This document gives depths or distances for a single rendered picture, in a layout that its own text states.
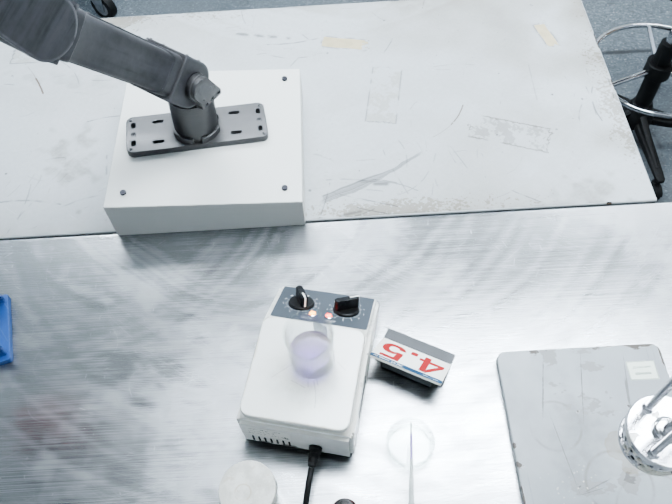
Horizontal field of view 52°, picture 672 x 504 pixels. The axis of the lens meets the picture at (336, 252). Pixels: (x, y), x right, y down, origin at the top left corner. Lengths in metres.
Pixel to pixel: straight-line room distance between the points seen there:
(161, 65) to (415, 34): 0.53
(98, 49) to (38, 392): 0.42
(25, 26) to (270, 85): 0.49
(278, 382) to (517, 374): 0.29
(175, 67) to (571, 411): 0.62
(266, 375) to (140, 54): 0.39
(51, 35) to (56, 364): 0.42
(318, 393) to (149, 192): 0.38
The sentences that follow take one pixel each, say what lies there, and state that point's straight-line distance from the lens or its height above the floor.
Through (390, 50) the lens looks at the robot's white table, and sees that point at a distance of 1.22.
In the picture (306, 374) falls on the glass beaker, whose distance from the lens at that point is 0.74.
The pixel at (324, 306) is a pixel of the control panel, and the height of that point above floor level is 0.95.
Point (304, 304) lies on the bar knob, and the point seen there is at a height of 0.96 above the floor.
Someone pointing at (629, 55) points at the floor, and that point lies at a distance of 2.73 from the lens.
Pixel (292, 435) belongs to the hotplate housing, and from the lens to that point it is 0.77.
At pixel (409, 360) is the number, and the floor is 0.93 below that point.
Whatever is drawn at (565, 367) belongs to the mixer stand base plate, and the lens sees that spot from 0.88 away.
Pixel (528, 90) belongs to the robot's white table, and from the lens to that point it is 1.17.
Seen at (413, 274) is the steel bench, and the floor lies 0.90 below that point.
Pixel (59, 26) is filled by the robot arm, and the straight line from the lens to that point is 0.71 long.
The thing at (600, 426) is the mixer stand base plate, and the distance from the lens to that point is 0.87.
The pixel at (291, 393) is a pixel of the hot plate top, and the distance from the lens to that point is 0.76.
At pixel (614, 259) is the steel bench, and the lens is 0.99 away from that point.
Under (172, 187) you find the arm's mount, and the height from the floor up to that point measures 0.96.
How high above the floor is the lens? 1.69
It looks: 57 degrees down
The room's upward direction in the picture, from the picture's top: 4 degrees counter-clockwise
